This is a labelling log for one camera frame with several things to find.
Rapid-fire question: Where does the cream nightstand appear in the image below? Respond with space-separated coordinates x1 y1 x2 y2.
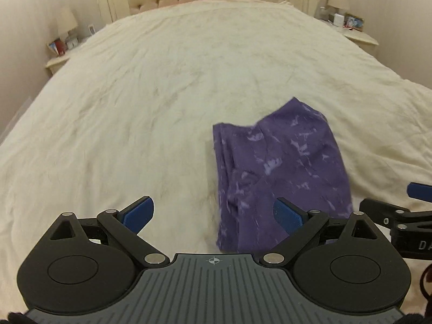
314 17 379 55
45 37 92 77

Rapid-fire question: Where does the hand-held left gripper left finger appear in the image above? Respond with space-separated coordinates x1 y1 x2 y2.
47 196 169 267

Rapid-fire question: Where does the cream quilted bed cover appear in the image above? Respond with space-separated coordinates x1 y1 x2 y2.
0 0 432 314

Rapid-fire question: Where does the purple patterned hooded jacket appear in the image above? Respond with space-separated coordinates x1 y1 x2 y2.
212 97 354 254

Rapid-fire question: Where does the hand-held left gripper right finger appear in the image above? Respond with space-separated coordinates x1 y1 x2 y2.
260 198 380 268

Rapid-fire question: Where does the black cable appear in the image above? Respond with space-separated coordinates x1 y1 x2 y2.
418 269 432 308

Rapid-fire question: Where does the wooden picture frame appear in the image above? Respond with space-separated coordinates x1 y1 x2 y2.
344 13 366 29

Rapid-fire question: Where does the red photo frame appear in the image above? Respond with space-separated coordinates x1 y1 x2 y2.
47 39 67 56

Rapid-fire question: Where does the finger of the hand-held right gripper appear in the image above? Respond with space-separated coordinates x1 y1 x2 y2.
359 198 432 232
407 182 432 200

